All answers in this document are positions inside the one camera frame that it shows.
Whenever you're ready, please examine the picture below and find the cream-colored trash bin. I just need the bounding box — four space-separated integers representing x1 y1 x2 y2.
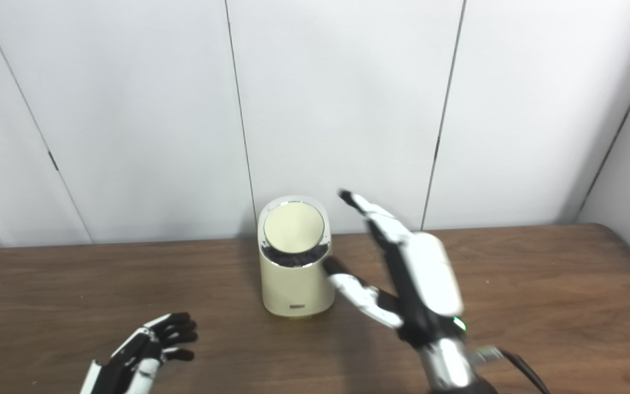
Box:
257 196 336 319

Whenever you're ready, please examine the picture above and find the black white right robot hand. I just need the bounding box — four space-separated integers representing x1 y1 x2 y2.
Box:
323 189 468 348

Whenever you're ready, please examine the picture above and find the black bin liner bag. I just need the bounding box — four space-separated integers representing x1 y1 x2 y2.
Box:
260 241 331 268

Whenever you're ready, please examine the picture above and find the round cream bin lid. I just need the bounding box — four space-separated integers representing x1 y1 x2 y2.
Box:
263 201 326 254

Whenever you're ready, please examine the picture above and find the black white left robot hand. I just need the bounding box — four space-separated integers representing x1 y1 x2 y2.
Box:
79 312 199 394

